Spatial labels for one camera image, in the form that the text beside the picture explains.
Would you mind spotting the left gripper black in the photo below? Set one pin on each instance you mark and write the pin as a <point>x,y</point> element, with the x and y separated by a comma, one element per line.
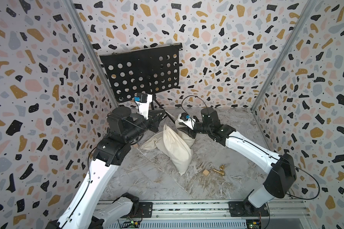
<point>154,120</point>

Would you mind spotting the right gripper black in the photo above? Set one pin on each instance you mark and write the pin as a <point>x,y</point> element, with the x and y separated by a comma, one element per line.
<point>188,130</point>

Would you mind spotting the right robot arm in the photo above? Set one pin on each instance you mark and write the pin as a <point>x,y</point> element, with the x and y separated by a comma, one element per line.
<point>280,170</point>

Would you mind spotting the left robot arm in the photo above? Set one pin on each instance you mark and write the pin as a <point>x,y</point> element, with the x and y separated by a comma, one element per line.
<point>102,163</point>

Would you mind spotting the small wooden cube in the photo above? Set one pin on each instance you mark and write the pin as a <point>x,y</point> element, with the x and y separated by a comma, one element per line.
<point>206,172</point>

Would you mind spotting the brass fitting rear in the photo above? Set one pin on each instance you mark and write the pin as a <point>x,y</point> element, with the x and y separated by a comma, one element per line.
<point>221,172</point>

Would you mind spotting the black perforated music stand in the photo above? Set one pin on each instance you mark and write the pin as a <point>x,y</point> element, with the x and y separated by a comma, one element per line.
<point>150,71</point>

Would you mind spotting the left circuit board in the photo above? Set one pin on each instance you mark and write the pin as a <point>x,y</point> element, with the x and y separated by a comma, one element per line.
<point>130,224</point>

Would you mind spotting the circuit board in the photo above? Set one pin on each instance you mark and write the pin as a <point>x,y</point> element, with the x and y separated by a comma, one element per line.
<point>253,224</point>
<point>130,224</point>

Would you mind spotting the right circuit board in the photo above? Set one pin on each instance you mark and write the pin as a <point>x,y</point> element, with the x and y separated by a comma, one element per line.
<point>253,224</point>

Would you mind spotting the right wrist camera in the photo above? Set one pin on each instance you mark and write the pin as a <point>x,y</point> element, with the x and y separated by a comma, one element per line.
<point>187,120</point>

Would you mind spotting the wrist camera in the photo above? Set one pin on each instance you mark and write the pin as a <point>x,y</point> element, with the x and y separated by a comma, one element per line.
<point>143,101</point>
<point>187,120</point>

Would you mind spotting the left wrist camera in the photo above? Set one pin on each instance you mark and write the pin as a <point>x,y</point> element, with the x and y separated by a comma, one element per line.
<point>143,101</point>

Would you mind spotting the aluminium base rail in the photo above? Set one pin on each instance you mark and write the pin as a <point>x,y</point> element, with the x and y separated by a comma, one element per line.
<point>218,214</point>

